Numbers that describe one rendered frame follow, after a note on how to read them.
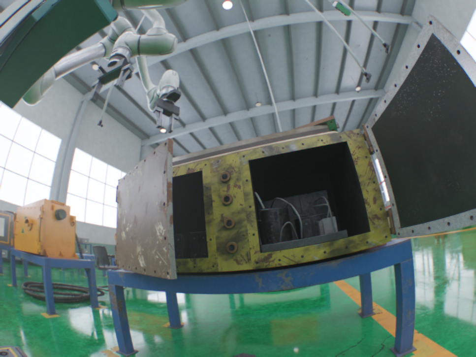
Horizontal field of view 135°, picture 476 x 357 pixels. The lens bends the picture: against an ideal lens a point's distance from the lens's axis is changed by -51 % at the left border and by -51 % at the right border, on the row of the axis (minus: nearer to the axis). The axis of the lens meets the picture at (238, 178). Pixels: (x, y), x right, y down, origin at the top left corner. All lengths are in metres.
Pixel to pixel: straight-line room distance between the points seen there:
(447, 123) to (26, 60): 1.29
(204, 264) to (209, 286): 0.12
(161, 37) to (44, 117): 10.35
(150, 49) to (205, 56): 9.18
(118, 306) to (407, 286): 1.67
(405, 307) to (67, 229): 3.35
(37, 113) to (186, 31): 7.68
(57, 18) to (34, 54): 0.17
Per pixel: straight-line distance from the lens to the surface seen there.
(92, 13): 0.63
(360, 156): 1.04
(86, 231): 11.21
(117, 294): 1.51
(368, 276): 1.76
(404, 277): 1.12
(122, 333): 1.58
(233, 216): 0.95
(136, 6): 0.75
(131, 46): 0.96
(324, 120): 1.17
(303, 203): 1.22
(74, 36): 0.68
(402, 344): 1.28
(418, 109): 0.79
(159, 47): 0.94
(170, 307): 2.07
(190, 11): 8.93
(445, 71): 0.71
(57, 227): 2.98
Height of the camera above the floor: 0.76
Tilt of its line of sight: 20 degrees up
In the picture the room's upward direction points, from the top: 7 degrees counter-clockwise
